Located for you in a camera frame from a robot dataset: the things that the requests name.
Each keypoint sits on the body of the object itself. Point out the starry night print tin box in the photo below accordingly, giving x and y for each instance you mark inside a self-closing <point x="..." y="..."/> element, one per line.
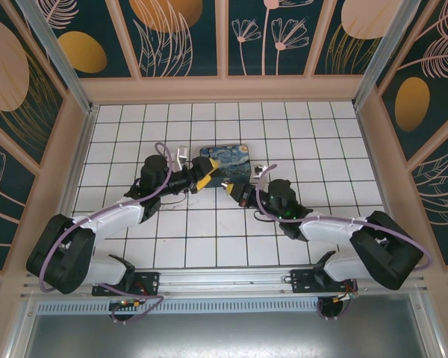
<point x="235" y="164"/>

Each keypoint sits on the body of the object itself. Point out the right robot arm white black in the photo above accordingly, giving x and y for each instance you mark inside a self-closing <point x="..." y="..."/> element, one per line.
<point x="328" y="231"/>

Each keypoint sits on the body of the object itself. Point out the aluminium side rail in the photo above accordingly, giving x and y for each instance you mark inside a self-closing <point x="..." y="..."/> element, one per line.
<point x="381" y="186"/>
<point x="80" y="164"/>

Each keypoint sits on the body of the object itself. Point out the yellow power connector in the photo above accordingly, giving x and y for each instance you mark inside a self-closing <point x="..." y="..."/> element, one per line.
<point x="343" y="297"/>

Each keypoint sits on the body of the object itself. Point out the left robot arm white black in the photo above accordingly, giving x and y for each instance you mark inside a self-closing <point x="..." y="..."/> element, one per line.
<point x="112" y="220"/>

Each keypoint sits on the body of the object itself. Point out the aluminium mounting rail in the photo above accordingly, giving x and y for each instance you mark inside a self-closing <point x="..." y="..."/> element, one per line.
<point x="224" y="277"/>

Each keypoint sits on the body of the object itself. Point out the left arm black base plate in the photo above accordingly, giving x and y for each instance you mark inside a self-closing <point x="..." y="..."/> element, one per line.
<point x="145" y="283"/>

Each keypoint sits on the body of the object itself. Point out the grey metal sheet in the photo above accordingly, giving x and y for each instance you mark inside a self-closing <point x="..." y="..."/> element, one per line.
<point x="224" y="335"/>

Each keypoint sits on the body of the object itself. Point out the small circuit board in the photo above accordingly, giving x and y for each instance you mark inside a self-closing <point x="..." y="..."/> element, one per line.
<point x="125" y="304"/>

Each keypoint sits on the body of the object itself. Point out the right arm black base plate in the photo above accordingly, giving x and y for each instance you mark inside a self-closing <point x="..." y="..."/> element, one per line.
<point x="302" y="283"/>

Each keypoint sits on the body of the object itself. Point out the aluminium corner post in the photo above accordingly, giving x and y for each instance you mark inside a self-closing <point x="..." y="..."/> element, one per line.
<point x="59" y="63"/>
<point x="377" y="56"/>

